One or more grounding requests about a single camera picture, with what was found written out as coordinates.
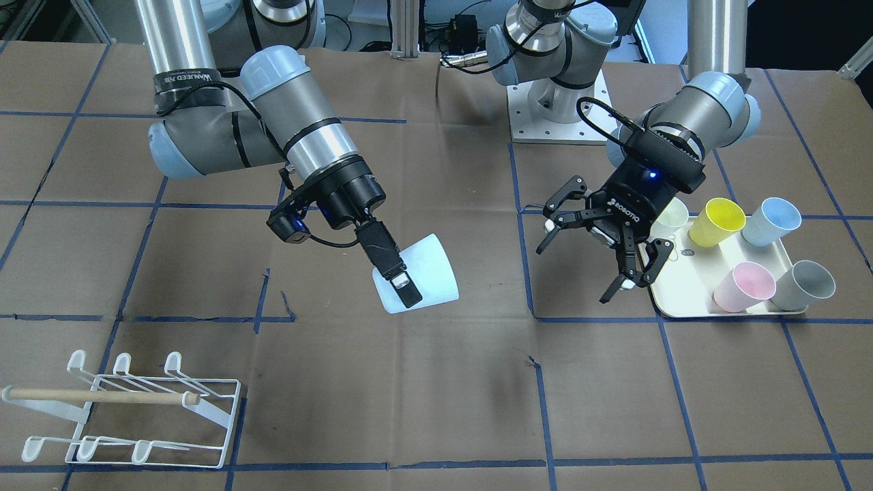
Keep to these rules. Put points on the aluminium frame post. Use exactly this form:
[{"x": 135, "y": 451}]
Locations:
[{"x": 405, "y": 23}]

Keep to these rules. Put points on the pale green plastic cup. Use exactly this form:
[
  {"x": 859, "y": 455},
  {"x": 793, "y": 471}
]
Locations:
[{"x": 672, "y": 218}]

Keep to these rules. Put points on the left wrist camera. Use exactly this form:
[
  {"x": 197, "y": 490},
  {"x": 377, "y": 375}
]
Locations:
[{"x": 655, "y": 152}]

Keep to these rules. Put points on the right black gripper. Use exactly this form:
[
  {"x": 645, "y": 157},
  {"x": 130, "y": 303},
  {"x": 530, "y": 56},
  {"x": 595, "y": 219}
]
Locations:
[{"x": 352, "y": 196}]

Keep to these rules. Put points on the white wire cup rack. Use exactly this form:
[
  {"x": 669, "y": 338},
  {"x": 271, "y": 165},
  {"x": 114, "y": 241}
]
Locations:
[{"x": 122, "y": 419}]

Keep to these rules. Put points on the pink plastic cup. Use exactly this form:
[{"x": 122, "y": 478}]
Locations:
[{"x": 748, "y": 284}]

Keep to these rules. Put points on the grey plastic cup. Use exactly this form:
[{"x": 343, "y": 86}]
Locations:
[{"x": 805, "y": 283}]

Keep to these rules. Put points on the light blue plastic cup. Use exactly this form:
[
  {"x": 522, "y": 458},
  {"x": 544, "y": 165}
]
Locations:
[{"x": 428, "y": 266}]

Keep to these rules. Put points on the cream plastic tray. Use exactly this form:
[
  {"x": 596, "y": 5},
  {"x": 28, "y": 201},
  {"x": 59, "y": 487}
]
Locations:
[{"x": 684, "y": 286}]

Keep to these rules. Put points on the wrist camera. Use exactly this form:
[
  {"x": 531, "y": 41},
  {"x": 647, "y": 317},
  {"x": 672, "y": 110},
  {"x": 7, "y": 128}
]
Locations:
[
  {"x": 655, "y": 152},
  {"x": 287, "y": 223}
]

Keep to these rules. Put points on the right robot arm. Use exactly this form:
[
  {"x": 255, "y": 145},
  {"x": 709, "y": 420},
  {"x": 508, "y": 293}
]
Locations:
[{"x": 232, "y": 92}]

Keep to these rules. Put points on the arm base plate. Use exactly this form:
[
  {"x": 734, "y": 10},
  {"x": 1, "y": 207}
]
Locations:
[{"x": 542, "y": 112}]

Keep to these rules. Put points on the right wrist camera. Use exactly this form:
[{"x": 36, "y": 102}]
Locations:
[{"x": 287, "y": 223}]

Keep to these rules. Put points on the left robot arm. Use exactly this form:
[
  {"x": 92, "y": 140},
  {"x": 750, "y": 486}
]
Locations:
[{"x": 560, "y": 47}]

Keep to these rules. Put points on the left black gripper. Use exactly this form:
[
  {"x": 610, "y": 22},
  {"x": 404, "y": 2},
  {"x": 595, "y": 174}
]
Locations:
[{"x": 631, "y": 202}]

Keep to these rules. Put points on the yellow plastic cup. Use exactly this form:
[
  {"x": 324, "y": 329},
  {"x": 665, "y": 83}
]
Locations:
[{"x": 720, "y": 219}]

